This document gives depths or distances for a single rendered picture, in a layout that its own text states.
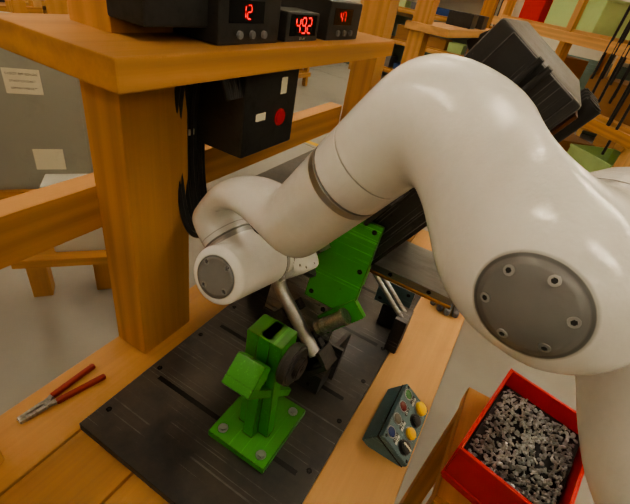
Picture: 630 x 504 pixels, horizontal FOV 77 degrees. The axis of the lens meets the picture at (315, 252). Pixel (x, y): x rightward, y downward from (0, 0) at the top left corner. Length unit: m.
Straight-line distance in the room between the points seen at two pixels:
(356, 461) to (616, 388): 0.61
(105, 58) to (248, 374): 0.46
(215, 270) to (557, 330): 0.43
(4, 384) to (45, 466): 1.36
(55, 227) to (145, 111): 0.26
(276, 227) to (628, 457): 0.34
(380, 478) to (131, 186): 0.70
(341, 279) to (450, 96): 0.60
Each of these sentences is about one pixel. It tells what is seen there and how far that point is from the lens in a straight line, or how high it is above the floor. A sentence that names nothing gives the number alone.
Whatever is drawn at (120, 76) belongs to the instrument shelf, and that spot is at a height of 1.52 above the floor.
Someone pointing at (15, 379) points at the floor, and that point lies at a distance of 2.25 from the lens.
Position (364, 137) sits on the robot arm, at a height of 1.55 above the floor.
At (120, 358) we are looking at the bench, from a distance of 1.03.
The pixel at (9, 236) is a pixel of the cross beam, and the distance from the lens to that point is 0.79.
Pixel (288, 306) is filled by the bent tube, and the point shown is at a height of 1.05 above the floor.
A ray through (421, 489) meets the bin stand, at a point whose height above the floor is 0.34.
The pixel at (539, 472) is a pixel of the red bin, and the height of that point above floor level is 0.88.
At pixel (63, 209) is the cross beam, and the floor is 1.25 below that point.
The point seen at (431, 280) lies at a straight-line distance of 0.95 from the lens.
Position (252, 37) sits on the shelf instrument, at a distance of 0.74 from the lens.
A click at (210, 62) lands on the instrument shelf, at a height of 1.53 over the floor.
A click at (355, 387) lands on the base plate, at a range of 0.97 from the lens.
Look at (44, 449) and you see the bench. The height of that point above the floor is 0.88.
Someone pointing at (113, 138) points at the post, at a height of 1.39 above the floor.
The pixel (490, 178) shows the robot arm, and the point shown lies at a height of 1.58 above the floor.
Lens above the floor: 1.65
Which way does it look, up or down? 34 degrees down
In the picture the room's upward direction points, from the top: 12 degrees clockwise
